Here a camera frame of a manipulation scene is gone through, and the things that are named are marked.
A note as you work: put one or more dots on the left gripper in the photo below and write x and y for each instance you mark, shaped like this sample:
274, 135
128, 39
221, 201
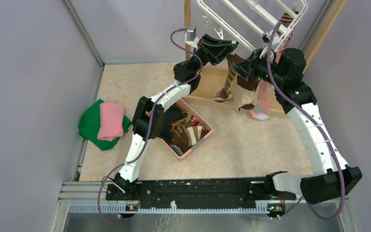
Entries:
208, 48

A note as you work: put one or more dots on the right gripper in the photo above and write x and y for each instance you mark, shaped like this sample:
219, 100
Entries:
244, 69

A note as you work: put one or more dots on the white clip hanger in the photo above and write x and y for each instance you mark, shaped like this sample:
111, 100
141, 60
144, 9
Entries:
246, 20

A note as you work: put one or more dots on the tan brown striped sock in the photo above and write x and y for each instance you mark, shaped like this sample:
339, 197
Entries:
225, 93

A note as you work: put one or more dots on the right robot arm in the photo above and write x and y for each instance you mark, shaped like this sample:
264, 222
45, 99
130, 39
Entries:
331, 177

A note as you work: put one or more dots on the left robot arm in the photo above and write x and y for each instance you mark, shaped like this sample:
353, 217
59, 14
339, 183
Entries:
149, 114

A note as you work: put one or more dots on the striped socks in basket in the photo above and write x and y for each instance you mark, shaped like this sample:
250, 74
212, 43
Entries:
186, 134

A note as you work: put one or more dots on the cream brown wide-striped sock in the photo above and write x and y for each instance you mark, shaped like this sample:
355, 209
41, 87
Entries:
245, 94

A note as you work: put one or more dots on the wooden rack stand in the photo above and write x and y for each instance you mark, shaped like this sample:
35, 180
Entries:
212, 78

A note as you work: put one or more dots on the pink sock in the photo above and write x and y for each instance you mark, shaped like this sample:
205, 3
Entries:
261, 109

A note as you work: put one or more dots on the maroon striped sock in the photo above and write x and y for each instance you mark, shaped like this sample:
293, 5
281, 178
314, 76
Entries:
286, 20

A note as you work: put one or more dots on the pink plastic basket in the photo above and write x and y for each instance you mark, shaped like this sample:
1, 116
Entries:
192, 115

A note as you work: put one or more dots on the pink folded cloth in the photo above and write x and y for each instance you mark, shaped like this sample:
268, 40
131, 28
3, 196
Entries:
111, 121

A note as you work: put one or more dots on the green cloth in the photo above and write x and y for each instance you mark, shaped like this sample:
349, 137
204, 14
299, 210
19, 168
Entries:
89, 125

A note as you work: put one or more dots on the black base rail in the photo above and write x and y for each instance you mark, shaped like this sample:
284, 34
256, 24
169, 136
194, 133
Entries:
246, 195

